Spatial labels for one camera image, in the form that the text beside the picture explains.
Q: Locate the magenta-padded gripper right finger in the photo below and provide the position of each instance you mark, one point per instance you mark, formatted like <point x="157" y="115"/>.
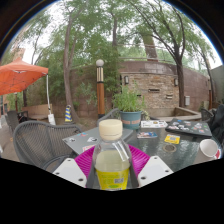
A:
<point x="155" y="168"/>

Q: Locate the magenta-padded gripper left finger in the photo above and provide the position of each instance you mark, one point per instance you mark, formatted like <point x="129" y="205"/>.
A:
<point x="70" y="170"/>

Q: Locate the clear bottle with yellow label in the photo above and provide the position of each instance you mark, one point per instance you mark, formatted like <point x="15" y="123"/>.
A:
<point x="111" y="160"/>

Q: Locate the grey laptop with stickers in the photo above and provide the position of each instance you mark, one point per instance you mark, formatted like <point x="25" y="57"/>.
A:
<point x="78" y="140"/>

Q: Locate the yellow square card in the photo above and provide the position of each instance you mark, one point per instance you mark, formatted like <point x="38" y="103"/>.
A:
<point x="172" y="139"/>

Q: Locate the small blue card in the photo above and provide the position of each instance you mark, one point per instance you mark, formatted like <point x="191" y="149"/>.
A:
<point x="146" y="134"/>

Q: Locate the grey wicker chair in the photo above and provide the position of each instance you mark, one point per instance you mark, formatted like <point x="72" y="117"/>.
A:
<point x="108" y="116"/>
<point x="206" y="115"/>
<point x="36" y="141"/>

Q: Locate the white sticker sheet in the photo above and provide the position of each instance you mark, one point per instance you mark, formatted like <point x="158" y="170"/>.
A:
<point x="153" y="124"/>

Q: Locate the black laptop with stickers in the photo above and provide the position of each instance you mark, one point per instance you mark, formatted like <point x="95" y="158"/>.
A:
<point x="188" y="127"/>

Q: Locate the green plant in teal pot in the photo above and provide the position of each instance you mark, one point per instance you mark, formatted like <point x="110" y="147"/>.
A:
<point x="130" y="119"/>

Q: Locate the blue yellow striped cone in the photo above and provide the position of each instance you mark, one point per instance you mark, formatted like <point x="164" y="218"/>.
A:
<point x="68" y="115"/>

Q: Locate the white mug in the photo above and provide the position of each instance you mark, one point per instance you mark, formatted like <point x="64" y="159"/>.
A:
<point x="208" y="148"/>

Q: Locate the flat round red coaster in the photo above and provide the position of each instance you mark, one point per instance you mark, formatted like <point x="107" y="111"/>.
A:
<point x="218" y="154"/>

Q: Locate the forked dark-trunk tree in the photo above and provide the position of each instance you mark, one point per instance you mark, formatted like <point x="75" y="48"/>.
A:
<point x="180" y="83"/>

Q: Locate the leaning tree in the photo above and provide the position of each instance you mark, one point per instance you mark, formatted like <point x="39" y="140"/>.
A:
<point x="67" y="66"/>

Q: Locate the orange patio umbrella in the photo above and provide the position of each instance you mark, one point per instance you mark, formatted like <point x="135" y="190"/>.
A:
<point x="18" y="76"/>

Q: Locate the grey wall utility box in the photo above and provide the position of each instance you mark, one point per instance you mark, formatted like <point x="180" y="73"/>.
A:
<point x="187" y="100"/>

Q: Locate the wooden lamp post, white globe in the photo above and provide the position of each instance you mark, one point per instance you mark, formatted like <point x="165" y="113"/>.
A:
<point x="100" y="93"/>

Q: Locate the wall lantern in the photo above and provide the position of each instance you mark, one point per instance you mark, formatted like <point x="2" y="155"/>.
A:
<point x="176" y="82"/>
<point x="126" y="80"/>

